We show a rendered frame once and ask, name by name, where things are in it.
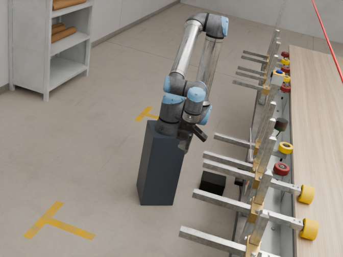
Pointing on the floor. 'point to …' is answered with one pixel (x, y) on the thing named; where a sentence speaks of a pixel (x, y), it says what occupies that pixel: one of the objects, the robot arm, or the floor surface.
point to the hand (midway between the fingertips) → (187, 152)
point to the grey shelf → (84, 56)
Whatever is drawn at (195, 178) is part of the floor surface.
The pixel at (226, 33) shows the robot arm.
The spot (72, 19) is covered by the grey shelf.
